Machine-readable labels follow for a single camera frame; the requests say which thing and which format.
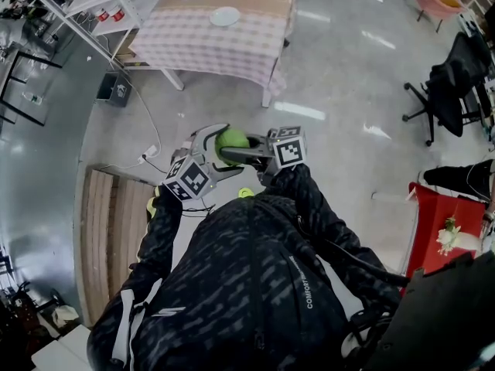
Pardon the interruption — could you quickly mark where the green cabbage head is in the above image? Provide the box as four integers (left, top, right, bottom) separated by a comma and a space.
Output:
214, 128, 251, 167

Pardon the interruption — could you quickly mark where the white power cable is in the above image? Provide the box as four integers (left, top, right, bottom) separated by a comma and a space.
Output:
98, 82, 162, 170

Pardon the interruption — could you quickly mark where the person's black patterned jacket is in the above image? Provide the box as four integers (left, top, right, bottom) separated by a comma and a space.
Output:
87, 191, 403, 371

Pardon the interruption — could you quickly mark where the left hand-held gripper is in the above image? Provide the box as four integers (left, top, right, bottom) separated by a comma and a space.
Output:
162, 123, 245, 201

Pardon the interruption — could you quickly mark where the beige bag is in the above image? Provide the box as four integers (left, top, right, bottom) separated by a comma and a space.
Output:
51, 303, 80, 328

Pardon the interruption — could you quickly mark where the wooden plank pallet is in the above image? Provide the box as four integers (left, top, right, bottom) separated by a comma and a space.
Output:
78, 165, 156, 326

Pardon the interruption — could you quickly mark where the person's left forearm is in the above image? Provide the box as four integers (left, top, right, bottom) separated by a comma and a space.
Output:
135, 188, 186, 276

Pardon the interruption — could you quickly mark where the table with checkered cloth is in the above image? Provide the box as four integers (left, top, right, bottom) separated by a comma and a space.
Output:
128, 0, 298, 109

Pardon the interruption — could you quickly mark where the brown cardboard box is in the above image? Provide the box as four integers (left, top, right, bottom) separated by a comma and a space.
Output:
114, 32, 139, 67

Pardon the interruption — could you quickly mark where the person's right forearm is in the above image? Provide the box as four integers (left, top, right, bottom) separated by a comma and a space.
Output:
270, 163, 363, 257

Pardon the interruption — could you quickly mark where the white round plate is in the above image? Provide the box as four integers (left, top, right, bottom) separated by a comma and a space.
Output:
209, 6, 241, 27

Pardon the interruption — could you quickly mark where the white power strip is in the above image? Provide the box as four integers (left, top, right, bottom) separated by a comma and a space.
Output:
131, 144, 159, 166

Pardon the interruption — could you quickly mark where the black bin with white print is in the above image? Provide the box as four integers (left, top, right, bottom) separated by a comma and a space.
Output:
95, 71, 133, 109

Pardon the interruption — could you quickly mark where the white flower bouquet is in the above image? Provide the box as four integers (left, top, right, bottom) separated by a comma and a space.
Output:
435, 216, 463, 257

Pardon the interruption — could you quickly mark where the black mesh office chair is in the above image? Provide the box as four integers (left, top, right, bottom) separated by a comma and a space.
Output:
401, 31, 494, 148

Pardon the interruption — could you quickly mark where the white cabinet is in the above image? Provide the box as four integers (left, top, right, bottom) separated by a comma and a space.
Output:
30, 322, 94, 371

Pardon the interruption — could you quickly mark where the black flat device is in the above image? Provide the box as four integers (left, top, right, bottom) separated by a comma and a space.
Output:
362, 250, 495, 371

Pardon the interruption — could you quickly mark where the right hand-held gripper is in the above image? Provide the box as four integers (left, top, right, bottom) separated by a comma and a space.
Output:
222, 124, 309, 187

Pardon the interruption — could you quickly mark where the black metal table frame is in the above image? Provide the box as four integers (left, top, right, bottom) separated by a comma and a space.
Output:
0, 49, 63, 128

